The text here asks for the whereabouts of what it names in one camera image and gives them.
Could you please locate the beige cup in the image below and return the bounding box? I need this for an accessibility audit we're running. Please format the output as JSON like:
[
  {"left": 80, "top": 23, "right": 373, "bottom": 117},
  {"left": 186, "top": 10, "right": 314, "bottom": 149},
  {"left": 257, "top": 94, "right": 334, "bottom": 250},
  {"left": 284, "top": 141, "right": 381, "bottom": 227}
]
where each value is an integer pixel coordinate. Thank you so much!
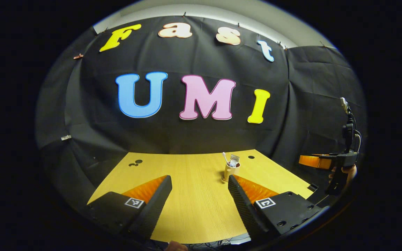
[{"left": 222, "top": 161, "right": 241, "bottom": 183}]

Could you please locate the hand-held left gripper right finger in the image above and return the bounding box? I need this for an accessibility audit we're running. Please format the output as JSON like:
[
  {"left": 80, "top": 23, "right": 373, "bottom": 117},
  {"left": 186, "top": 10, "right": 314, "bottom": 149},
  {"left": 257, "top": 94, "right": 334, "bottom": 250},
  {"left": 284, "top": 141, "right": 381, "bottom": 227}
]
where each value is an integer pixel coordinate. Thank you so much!
[{"left": 228, "top": 174, "right": 329, "bottom": 241}]

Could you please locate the grey cable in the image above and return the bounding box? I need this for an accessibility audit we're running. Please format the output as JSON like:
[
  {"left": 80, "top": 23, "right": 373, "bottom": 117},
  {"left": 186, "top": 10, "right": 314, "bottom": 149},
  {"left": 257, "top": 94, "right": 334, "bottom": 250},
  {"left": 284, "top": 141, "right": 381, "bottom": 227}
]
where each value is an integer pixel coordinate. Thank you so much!
[{"left": 353, "top": 129, "right": 363, "bottom": 154}]

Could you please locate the black backdrop cloth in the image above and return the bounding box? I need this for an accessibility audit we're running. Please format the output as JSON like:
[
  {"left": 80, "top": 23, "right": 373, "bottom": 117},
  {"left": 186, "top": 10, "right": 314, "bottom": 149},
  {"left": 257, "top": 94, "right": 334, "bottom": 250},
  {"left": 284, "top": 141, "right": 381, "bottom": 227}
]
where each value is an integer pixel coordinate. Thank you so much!
[{"left": 35, "top": 16, "right": 368, "bottom": 210}]

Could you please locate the wooden desktop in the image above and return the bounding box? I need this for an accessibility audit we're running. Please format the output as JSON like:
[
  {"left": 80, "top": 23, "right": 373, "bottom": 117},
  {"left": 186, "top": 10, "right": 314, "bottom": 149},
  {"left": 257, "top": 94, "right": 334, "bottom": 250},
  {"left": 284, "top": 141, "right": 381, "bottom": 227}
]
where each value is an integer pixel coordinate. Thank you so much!
[{"left": 88, "top": 149, "right": 315, "bottom": 244}]

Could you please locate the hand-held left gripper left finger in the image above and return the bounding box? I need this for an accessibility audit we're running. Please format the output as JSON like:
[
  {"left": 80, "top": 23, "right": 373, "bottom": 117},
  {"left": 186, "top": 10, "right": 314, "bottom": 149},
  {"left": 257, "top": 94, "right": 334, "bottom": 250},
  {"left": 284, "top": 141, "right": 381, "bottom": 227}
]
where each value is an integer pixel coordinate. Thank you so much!
[{"left": 84, "top": 175, "right": 173, "bottom": 241}]

